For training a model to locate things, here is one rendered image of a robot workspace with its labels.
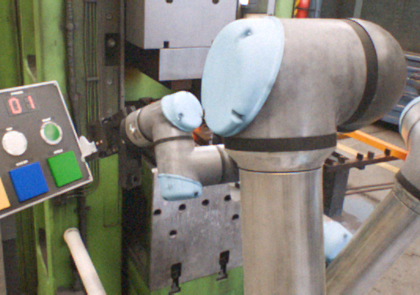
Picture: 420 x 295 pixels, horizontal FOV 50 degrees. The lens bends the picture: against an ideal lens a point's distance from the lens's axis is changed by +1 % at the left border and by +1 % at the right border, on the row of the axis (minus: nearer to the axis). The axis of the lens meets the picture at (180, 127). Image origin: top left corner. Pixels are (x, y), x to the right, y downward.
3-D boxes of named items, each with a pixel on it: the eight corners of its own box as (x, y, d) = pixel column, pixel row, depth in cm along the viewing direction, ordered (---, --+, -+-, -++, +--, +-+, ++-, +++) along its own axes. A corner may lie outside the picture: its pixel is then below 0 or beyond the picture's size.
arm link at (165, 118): (179, 132, 77) (172, 85, 79) (139, 146, 84) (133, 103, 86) (209, 133, 82) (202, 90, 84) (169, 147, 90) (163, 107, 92)
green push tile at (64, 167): (83, 177, 114) (72, 149, 114) (58, 187, 108) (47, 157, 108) (79, 178, 115) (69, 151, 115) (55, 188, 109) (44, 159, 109)
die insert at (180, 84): (191, 88, 150) (191, 71, 148) (170, 90, 147) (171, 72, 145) (156, 69, 175) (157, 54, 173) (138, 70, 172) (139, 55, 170)
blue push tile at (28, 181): (50, 190, 106) (39, 160, 106) (21, 202, 101) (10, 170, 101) (46, 192, 107) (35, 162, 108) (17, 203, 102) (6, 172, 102)
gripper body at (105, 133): (109, 118, 102) (142, 102, 94) (121, 154, 102) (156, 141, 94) (82, 126, 96) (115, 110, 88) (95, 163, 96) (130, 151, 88)
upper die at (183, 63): (217, 76, 141) (219, 46, 138) (158, 80, 132) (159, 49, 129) (164, 53, 176) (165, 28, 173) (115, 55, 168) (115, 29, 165)
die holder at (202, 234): (245, 265, 165) (257, 154, 151) (149, 292, 149) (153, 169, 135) (180, 196, 213) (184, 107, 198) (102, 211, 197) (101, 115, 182)
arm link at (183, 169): (227, 192, 80) (217, 132, 82) (167, 199, 76) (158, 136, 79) (211, 196, 87) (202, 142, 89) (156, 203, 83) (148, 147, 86)
